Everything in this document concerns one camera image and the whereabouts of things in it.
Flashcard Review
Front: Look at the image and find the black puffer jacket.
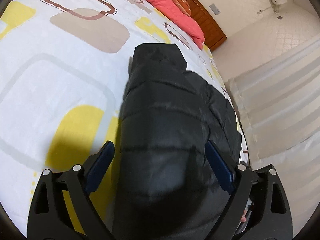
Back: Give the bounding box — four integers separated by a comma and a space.
112, 43, 241, 239

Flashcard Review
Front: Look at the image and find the person's right hand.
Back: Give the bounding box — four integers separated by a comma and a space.
240, 210, 247, 223

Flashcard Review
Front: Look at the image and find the white side curtain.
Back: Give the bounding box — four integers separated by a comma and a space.
227, 36, 319, 233

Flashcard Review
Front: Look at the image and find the white patterned bed sheet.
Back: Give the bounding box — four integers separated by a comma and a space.
0, 0, 251, 238

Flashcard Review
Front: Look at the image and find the wooden headboard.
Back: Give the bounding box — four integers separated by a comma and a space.
187, 0, 227, 51

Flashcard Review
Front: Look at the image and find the orange patterned cushion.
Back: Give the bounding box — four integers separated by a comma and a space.
172, 0, 191, 16

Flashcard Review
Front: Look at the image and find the pink pillow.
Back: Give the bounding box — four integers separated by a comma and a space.
146, 0, 205, 50

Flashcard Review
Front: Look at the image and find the grey wall switch panel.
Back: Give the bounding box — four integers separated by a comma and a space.
209, 3, 221, 15

